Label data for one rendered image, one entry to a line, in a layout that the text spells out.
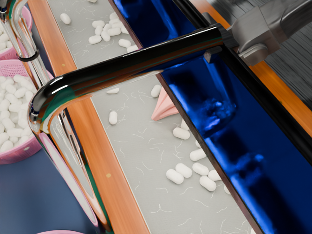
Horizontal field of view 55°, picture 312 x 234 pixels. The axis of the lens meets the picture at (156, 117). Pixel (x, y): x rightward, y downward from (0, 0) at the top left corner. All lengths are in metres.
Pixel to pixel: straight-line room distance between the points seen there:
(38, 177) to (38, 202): 0.06
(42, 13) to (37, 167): 0.44
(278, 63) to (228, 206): 0.49
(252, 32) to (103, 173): 0.37
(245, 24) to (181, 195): 0.33
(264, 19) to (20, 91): 0.55
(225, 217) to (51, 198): 0.36
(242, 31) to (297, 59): 0.42
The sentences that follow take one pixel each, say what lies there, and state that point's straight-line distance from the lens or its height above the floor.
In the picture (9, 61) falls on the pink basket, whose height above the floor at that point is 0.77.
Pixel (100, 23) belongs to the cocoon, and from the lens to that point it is 0.87.
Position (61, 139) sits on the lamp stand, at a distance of 0.27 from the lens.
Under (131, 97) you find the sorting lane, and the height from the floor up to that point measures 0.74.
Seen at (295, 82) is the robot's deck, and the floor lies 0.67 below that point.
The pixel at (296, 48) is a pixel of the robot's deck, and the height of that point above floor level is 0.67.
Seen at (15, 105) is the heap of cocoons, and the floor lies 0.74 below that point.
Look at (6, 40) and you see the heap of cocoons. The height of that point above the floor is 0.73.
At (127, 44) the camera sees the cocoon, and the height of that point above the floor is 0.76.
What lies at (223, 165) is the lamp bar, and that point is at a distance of 0.26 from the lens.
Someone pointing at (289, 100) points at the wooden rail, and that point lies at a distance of 0.72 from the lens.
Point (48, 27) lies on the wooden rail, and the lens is 0.88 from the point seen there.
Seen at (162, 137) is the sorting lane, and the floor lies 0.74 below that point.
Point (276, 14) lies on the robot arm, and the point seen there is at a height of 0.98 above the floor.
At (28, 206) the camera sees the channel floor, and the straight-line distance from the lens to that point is 0.70.
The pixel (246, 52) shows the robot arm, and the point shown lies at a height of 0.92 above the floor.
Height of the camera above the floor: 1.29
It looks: 55 degrees down
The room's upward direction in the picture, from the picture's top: straight up
